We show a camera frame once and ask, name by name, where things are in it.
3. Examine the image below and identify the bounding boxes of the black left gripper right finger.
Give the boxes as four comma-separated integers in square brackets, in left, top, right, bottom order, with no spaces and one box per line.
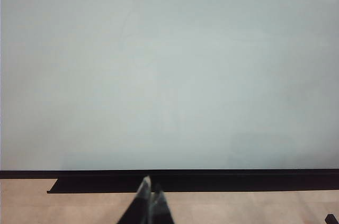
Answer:
[150,183,175,224]

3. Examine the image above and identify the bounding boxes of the large whiteboard with black frame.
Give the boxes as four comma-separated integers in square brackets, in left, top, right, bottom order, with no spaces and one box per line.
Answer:
[0,0,339,180]

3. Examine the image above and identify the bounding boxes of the black stand foot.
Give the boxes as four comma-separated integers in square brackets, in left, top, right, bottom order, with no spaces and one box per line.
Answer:
[324,213,339,224]

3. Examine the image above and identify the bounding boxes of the long black pen tray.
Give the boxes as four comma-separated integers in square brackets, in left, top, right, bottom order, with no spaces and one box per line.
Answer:
[46,177,339,194]

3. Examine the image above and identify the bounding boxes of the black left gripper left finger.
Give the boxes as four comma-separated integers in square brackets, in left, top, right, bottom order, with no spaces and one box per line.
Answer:
[115,176,152,224]

